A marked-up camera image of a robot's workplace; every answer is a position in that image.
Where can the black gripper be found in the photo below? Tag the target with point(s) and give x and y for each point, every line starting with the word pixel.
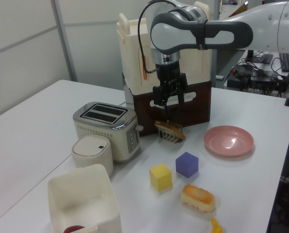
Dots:
pixel 168 72

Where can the red apple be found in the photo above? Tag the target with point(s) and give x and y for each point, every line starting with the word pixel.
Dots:
pixel 74 229

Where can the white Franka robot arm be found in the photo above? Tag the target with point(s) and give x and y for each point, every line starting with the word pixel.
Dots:
pixel 168 34

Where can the white square plastic container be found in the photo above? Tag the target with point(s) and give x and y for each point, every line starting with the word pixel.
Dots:
pixel 105 208

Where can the brown base box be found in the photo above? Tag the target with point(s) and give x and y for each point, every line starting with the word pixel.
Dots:
pixel 197 109

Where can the cream toy cabinet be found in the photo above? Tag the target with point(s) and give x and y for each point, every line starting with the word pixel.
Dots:
pixel 197 68

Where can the brown bread slice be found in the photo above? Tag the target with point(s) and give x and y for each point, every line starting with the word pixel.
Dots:
pixel 171 129

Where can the small grey block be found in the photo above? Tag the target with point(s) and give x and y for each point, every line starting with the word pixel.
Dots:
pixel 219 77

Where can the black electronics box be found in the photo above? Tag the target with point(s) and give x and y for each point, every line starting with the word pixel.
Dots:
pixel 234 82

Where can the purple cube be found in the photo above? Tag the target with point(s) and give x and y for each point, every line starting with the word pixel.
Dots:
pixel 187 165

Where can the pink plate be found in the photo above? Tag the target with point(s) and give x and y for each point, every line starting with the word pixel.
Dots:
pixel 229 143

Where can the cream and silver toaster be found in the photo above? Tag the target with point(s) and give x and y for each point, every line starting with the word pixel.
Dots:
pixel 98 136

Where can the yellow cube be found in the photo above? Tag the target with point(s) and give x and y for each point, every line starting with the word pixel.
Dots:
pixel 160 179

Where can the black monitor stand base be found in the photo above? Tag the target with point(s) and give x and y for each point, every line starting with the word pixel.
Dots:
pixel 265 58

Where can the wooden shelf unit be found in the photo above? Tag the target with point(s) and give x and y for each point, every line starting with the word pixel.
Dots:
pixel 231 9

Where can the small white lidded bin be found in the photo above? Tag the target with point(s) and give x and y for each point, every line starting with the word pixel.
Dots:
pixel 91 160

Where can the golden oblong bun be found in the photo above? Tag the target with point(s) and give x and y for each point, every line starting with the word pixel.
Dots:
pixel 197 197

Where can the yellow banana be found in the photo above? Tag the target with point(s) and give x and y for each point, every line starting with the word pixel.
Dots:
pixel 216 228

